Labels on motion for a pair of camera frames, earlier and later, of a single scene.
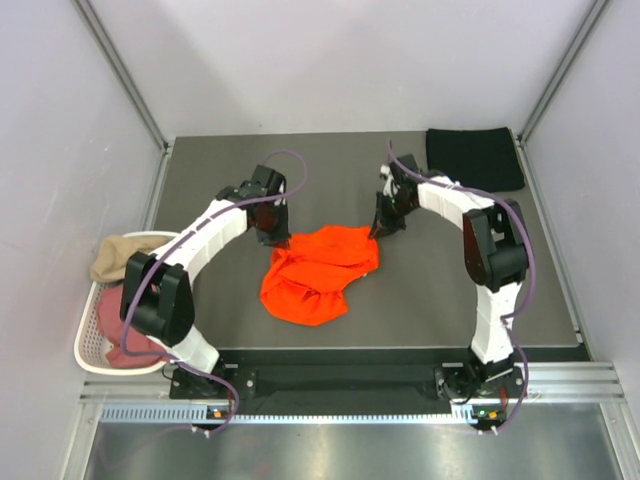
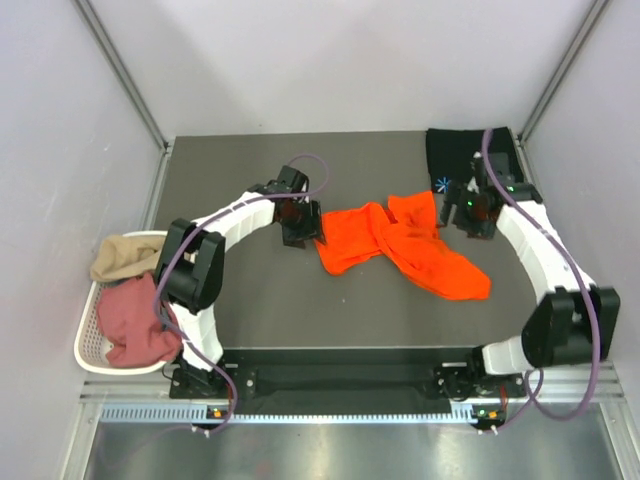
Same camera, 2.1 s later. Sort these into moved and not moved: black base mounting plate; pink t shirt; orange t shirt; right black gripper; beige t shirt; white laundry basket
Moved: orange t shirt; right black gripper
Not moved: black base mounting plate; pink t shirt; beige t shirt; white laundry basket
